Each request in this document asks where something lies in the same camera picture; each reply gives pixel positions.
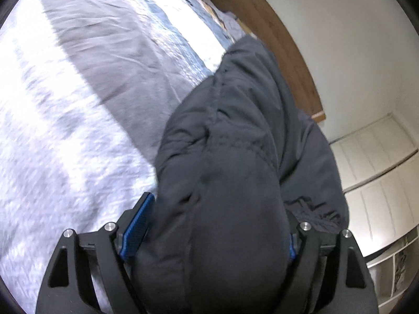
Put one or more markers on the wooden headboard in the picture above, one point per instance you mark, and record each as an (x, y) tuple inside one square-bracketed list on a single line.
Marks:
[(278, 32)]

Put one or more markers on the black padded jacket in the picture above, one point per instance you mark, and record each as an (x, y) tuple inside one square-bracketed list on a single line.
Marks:
[(222, 170)]

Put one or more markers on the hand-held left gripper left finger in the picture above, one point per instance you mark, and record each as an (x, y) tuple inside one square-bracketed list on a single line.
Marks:
[(137, 225)]

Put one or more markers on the white shelf unit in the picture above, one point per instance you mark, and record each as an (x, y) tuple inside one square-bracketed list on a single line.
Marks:
[(386, 268)]

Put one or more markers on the white wardrobe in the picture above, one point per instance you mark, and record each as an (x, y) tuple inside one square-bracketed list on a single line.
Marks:
[(376, 170)]

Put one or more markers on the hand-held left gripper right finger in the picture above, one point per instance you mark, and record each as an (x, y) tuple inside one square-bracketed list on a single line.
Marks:
[(292, 248)]

